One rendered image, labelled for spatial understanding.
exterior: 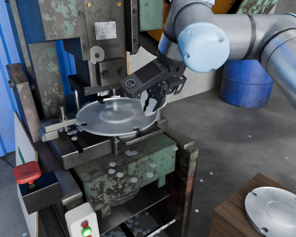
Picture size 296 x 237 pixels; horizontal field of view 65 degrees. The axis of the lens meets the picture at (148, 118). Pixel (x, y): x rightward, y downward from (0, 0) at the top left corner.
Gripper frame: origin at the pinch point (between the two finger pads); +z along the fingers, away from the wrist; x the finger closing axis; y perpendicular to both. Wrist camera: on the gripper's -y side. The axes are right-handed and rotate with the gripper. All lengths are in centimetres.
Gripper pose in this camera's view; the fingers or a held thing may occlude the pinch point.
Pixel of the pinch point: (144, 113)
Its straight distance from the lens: 66.4
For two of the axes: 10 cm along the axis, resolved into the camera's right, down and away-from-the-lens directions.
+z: -2.6, 6.4, 7.2
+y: 7.8, -3.0, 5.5
